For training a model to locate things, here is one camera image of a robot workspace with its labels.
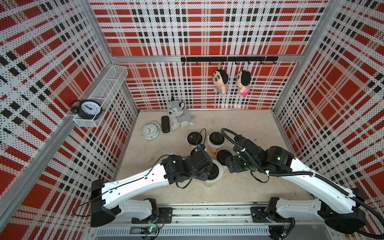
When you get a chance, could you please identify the paper milk tea cup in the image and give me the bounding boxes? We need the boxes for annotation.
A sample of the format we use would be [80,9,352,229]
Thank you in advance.
[190,143,200,149]

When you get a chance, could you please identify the black cup lid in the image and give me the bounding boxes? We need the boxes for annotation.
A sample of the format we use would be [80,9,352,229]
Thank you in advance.
[208,163,220,181]
[209,132,225,146]
[187,132,203,144]
[216,150,233,166]

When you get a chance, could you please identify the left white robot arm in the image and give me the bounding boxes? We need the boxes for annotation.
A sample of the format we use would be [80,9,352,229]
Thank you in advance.
[91,150,213,228]

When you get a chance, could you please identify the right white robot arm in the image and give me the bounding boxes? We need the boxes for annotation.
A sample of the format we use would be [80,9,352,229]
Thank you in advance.
[224,134,384,240]

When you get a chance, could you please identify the grey husky plush toy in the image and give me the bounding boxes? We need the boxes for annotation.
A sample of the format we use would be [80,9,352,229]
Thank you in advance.
[168,96,197,130]

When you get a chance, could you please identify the black glasses case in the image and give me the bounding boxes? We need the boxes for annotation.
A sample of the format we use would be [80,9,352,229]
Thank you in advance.
[161,116,171,134]

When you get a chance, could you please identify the white alarm clock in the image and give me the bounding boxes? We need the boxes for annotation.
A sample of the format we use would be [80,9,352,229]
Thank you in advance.
[141,121,161,141]

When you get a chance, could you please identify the hanging doll pink dress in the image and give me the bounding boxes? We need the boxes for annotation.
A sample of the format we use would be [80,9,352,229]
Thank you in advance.
[236,71,251,97]

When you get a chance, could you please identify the hanging doll blue shorts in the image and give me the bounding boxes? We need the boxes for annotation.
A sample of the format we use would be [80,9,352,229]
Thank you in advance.
[213,70,229,95]

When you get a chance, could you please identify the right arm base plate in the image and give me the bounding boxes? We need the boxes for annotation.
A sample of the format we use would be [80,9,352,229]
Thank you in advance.
[251,207,291,223]

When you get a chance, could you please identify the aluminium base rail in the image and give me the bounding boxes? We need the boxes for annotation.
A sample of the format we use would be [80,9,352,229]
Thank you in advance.
[86,202,343,240]

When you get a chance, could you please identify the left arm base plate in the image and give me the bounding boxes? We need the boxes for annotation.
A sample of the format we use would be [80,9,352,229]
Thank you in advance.
[131,207,173,224]

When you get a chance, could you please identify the black hook rail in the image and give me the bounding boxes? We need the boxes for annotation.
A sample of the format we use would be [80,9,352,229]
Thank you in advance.
[181,56,279,63]

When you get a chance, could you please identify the white wire basket shelf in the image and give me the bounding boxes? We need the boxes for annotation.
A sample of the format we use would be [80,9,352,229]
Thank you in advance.
[74,66,128,128]

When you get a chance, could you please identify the black wall clock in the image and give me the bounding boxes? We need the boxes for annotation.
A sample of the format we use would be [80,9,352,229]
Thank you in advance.
[70,100,103,120]

